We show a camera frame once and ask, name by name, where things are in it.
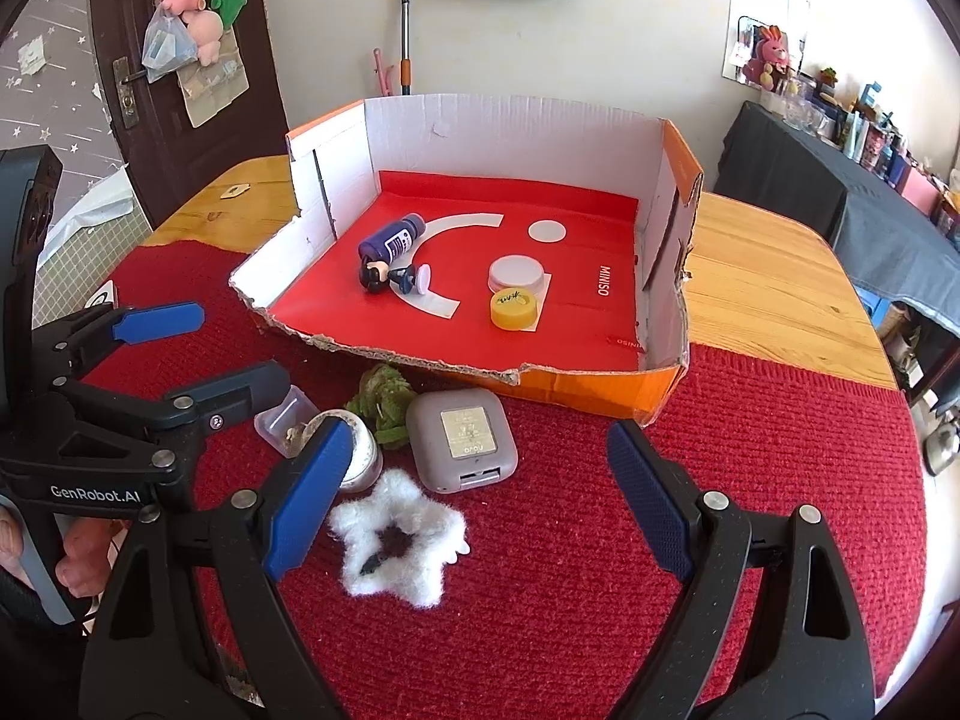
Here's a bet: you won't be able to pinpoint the silver and orange mop pole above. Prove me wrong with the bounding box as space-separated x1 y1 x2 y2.
397 0 415 97

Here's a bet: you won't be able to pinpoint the person's left hand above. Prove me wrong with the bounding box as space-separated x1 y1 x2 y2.
0 499 125 601

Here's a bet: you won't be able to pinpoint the green knit scrunchie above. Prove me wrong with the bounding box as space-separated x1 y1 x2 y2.
346 364 417 451

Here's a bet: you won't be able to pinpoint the pink bunny plush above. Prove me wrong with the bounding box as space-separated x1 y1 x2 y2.
750 25 790 87

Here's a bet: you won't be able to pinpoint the red knitted blanket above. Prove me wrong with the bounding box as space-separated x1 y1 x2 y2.
75 240 931 720

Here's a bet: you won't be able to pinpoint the purple bottle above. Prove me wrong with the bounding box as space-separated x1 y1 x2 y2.
357 213 427 262

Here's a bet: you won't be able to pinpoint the orange cardboard box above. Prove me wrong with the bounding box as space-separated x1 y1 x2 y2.
229 94 706 428

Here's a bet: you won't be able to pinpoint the metal door handle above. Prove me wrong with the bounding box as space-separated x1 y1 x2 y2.
112 56 147 128

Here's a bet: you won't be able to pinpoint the white round lids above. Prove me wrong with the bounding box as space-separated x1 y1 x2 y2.
487 255 542 293

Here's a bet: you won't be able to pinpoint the pale pink plush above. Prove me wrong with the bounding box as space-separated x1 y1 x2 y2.
184 7 226 67

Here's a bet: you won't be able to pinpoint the cluster of bottles and cups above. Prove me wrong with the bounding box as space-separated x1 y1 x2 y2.
780 67 960 241

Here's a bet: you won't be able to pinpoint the white fluffy scrunchie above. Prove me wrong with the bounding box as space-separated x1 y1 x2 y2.
326 469 472 608

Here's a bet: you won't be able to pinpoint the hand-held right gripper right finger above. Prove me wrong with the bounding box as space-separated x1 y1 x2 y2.
606 420 877 720

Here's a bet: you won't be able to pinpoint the beige cloth pouch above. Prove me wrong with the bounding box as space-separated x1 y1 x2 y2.
178 37 250 128

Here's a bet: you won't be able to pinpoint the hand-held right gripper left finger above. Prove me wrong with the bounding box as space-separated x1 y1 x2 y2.
79 416 355 720

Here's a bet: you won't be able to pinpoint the white round jar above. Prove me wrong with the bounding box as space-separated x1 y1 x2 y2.
300 409 383 494

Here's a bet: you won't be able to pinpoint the side table with dark cloth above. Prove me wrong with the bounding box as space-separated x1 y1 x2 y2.
712 99 960 335

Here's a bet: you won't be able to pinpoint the red flat shopping bag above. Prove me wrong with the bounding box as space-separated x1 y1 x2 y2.
266 169 647 374

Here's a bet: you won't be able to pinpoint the dark brown door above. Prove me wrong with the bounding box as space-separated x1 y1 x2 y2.
88 0 290 230

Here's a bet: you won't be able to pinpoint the clear plastic container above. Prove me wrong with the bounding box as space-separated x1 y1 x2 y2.
253 385 322 458

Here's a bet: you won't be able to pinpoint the dark-haired figurine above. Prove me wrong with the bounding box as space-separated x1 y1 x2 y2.
358 255 433 297

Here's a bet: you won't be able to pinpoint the grey case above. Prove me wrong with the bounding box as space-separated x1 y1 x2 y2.
405 388 518 494

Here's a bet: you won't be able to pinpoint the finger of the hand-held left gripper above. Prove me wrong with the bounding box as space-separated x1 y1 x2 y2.
52 360 292 479
34 302 207 391

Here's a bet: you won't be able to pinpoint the clear plastic bag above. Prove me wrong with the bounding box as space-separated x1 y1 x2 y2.
141 7 200 83

